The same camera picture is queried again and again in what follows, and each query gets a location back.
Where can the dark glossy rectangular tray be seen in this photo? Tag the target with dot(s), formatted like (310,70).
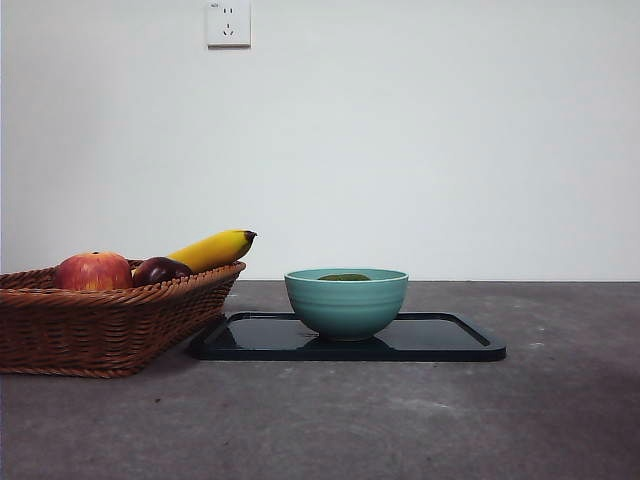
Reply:
(440,340)

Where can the brown wicker basket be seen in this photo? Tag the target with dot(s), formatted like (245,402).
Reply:
(100,330)

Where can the dark red plum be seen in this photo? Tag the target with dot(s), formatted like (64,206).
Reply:
(160,272)

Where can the yellow banana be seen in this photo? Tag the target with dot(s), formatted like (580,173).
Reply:
(210,250)

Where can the white wall socket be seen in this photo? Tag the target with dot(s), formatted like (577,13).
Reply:
(229,25)

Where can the red apple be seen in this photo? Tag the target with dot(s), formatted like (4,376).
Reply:
(92,272)

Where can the green avocado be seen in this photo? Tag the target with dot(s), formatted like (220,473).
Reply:
(344,277)

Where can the teal ceramic bowl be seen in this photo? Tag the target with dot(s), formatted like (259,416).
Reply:
(345,310)

